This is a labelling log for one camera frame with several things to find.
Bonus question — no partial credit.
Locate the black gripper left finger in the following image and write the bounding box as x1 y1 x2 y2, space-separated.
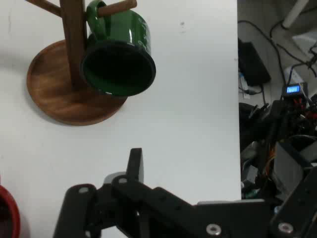
53 148 209 238

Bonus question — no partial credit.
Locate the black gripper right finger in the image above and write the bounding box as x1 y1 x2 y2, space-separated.
269 166 317 238

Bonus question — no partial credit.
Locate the green enamel mug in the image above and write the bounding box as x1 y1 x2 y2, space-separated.
79 0 157 97

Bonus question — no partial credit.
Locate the grey metal box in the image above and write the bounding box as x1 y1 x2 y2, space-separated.
272 141 317 199

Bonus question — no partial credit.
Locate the meter with blue display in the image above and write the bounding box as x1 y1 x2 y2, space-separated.
281 81 309 99

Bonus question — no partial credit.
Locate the red enamel mug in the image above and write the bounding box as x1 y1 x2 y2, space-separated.
0 184 22 238

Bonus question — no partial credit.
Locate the brown wooden mug tree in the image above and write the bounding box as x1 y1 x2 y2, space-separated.
24 0 138 126

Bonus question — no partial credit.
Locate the black power supply box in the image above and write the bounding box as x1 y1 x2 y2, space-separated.
238 41 271 87

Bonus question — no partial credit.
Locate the white table leg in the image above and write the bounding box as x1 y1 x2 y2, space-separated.
282 0 310 28

